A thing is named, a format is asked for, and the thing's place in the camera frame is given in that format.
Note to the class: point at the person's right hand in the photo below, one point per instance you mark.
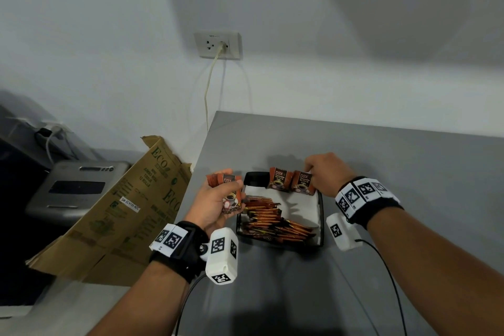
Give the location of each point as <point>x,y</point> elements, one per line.
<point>330,174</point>

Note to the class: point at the person's left hand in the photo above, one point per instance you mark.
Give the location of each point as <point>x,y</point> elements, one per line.
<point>208,206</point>

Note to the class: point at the coffee sachet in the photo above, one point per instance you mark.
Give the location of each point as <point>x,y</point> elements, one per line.
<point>302,184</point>
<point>280,181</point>

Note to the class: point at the black tray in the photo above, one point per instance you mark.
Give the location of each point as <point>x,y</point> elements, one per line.
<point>256,178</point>

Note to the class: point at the pile of orange coffee sachets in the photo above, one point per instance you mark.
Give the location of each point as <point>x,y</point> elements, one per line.
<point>271,223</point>

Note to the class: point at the person's left forearm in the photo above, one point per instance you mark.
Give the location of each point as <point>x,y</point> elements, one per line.
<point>138,304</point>

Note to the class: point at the person's right forearm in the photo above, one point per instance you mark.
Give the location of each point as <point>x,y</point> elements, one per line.
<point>433,276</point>

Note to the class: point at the black wristband with marker tags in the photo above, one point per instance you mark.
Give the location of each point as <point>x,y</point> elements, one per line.
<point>366,202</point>
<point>181,251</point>

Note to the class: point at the brown cardboard box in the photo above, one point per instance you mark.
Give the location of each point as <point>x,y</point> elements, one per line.
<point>110,233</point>

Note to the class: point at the grey appliance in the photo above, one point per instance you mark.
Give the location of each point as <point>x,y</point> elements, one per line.
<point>71,190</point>

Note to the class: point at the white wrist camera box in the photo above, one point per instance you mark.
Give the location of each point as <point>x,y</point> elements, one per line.
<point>222,257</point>
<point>342,233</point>

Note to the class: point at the white wall socket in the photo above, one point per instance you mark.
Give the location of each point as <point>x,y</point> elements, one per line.
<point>206,45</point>

